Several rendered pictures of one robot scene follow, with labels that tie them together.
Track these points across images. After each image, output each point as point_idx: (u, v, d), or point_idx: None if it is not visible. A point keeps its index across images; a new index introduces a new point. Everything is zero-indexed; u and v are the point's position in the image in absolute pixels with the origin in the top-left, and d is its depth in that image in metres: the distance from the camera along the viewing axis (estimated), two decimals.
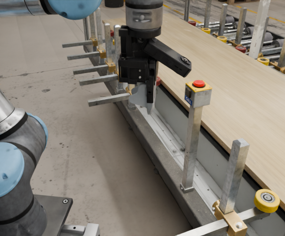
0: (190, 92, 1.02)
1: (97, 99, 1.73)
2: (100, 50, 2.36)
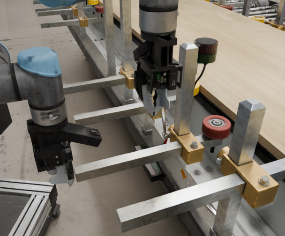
0: None
1: (49, 22, 1.97)
2: None
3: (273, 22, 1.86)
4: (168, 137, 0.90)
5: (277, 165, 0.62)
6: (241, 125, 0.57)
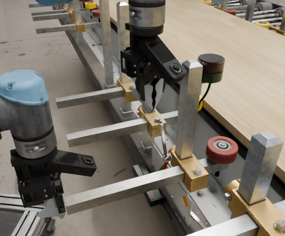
0: None
1: (44, 27, 1.89)
2: None
3: (279, 27, 1.79)
4: (169, 160, 0.82)
5: None
6: (253, 161, 0.49)
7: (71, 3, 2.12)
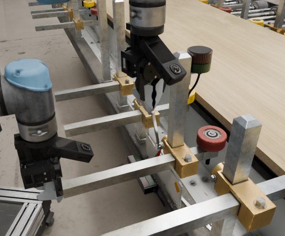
0: None
1: (44, 25, 1.93)
2: None
3: (273, 25, 1.83)
4: (161, 149, 0.86)
5: (274, 184, 0.58)
6: (235, 142, 0.53)
7: (69, 1, 2.16)
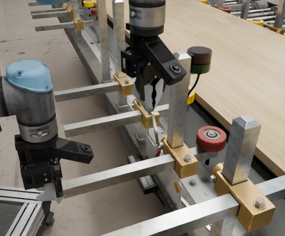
0: None
1: (43, 25, 1.93)
2: None
3: (273, 25, 1.83)
4: (161, 149, 0.86)
5: (274, 184, 0.58)
6: (235, 143, 0.53)
7: (69, 2, 2.16)
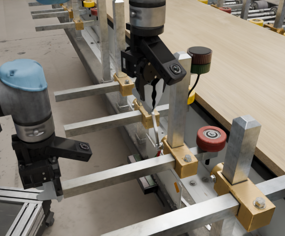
0: None
1: (44, 25, 1.93)
2: None
3: (273, 25, 1.83)
4: (161, 149, 0.86)
5: (274, 184, 0.58)
6: (235, 143, 0.53)
7: (69, 2, 2.16)
